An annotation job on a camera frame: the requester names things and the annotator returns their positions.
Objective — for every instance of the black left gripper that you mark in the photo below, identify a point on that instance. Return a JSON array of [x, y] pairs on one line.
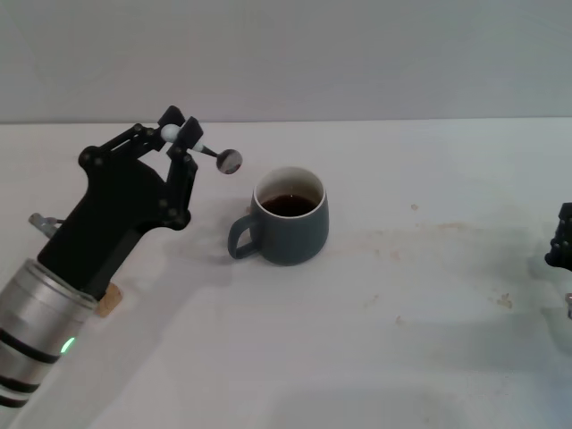
[[116, 205]]

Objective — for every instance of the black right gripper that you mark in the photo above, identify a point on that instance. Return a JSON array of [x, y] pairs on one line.
[[569, 246]]

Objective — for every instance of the dark grey ceramic mug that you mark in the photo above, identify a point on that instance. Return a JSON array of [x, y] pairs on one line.
[[295, 237]]

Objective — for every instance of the light tan wooden block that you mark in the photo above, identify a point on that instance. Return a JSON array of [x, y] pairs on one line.
[[111, 301]]

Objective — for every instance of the dark coffee liquid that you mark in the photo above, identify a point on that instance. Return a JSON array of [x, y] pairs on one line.
[[289, 206]]

